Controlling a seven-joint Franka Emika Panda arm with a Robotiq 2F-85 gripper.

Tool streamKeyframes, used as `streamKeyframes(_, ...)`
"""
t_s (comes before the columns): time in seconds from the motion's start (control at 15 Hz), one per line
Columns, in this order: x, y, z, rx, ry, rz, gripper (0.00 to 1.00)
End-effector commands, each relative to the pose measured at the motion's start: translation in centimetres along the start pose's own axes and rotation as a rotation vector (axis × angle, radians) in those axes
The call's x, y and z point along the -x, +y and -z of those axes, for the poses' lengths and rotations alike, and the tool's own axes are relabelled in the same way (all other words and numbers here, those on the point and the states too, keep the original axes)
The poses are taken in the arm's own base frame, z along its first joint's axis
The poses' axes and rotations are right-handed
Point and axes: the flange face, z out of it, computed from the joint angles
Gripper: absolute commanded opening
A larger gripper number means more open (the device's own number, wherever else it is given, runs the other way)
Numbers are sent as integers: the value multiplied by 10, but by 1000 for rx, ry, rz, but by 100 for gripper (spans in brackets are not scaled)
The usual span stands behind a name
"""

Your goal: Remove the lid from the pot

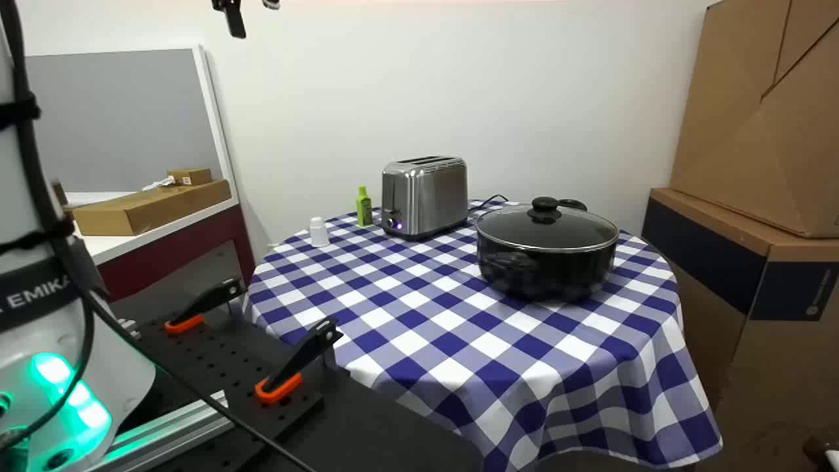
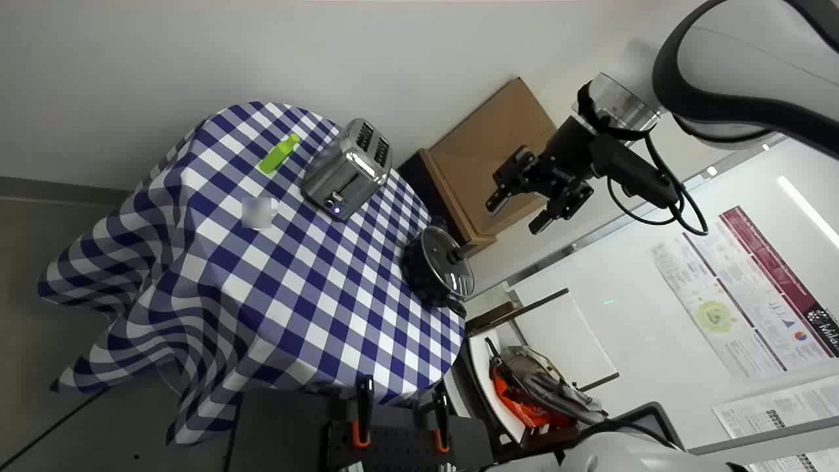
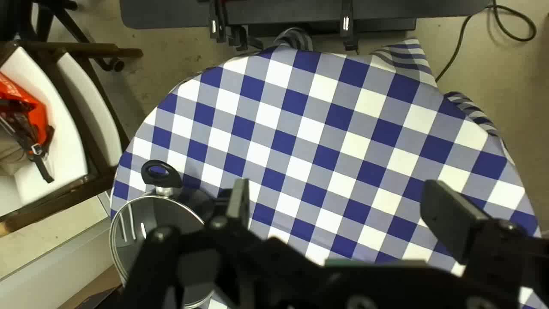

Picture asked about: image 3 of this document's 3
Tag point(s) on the blue white checkered tablecloth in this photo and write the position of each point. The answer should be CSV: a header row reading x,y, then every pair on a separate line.
x,y
343,154

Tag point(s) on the white low platform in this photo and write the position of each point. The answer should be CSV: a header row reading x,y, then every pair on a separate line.
x,y
51,257

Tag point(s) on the black clamp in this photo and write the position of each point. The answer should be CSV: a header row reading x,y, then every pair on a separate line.
x,y
346,26
214,22

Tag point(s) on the white seat wooden chair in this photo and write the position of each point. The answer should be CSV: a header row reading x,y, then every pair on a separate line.
x,y
69,137

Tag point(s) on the dark grey desk top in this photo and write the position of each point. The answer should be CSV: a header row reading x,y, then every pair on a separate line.
x,y
171,12

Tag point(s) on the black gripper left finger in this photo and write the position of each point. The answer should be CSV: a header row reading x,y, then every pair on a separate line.
x,y
238,199

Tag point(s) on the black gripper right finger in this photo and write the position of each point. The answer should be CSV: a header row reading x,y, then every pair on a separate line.
x,y
451,216

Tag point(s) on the black tripod stand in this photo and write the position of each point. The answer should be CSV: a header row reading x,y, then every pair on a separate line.
x,y
74,26

